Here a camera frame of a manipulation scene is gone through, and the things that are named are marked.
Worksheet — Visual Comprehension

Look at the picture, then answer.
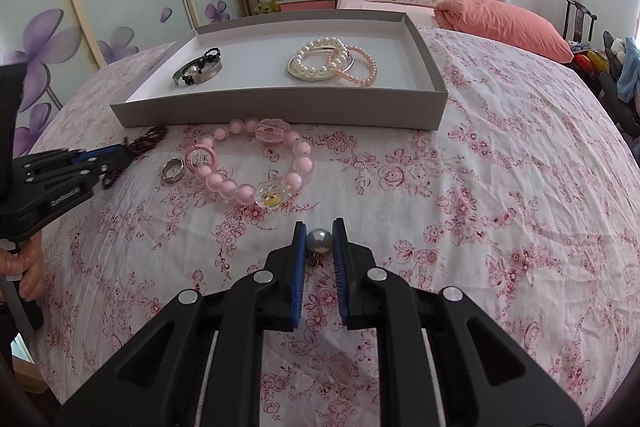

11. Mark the orange pink pillow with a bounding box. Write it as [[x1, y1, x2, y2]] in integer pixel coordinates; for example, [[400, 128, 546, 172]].
[[433, 0, 575, 64]]

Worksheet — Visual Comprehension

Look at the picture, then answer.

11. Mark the wooden bed frame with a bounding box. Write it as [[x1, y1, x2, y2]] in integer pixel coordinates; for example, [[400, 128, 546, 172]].
[[12, 332, 49, 394]]

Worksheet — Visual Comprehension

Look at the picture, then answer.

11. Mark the dark wooden chair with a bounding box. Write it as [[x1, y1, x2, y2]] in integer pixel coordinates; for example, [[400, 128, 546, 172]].
[[563, 0, 599, 54]]

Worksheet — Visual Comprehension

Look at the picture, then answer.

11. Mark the blue plush clothes pile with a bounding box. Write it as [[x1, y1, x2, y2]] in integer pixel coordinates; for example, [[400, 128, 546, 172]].
[[597, 30, 640, 138]]

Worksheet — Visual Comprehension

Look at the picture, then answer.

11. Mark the wide silver cuff bracelet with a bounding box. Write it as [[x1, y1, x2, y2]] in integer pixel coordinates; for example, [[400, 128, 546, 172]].
[[172, 56, 224, 86]]

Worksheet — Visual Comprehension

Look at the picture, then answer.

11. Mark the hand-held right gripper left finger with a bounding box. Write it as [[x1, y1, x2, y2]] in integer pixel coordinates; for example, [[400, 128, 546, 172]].
[[55, 221, 308, 427]]

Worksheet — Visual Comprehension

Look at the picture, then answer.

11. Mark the silver ring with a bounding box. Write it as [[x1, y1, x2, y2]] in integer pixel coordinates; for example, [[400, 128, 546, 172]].
[[159, 156, 187, 183]]

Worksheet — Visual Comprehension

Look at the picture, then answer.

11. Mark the person's left hand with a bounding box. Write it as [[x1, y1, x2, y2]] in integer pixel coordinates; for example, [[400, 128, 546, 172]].
[[0, 234, 47, 304]]

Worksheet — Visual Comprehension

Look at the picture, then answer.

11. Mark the silver ball pendant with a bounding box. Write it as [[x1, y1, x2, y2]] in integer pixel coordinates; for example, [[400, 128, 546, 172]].
[[305, 229, 332, 269]]

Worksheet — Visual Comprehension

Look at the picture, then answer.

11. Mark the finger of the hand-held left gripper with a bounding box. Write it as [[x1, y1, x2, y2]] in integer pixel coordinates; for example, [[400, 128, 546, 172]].
[[19, 144, 129, 176], [74, 150, 137, 194]]

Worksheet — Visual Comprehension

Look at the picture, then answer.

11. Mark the small pink pearl bracelet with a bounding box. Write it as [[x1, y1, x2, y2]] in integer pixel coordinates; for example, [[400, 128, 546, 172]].
[[332, 44, 377, 86]]

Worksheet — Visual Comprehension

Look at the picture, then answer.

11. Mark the dark brown bead bracelet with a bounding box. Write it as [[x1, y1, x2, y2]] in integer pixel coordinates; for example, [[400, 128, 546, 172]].
[[102, 125, 169, 190]]

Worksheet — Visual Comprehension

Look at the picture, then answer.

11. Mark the black bead bracelet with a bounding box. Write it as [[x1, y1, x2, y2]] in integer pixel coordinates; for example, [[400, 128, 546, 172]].
[[182, 47, 222, 86]]

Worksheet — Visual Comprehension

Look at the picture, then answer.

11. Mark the pink nightstand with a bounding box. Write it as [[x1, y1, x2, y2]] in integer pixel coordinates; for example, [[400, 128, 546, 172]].
[[272, 0, 339, 14]]

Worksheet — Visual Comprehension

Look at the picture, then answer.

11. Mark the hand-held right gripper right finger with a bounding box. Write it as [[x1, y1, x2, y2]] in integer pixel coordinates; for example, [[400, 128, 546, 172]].
[[331, 217, 586, 427]]

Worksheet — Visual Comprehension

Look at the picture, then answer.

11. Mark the white pearl bracelet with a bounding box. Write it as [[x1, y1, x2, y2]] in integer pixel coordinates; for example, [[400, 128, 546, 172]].
[[287, 36, 350, 83]]

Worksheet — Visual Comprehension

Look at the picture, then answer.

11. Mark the grey cardboard tray box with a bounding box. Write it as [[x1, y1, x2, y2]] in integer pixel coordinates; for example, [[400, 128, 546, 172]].
[[109, 10, 450, 132]]

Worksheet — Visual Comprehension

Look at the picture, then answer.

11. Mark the large pink bead bracelet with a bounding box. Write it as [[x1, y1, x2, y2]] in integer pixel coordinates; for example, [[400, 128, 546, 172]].
[[183, 117, 316, 210]]

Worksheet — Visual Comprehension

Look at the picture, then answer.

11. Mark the thin silver bangle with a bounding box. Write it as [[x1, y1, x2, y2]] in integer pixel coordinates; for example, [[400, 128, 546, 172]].
[[287, 49, 357, 83]]

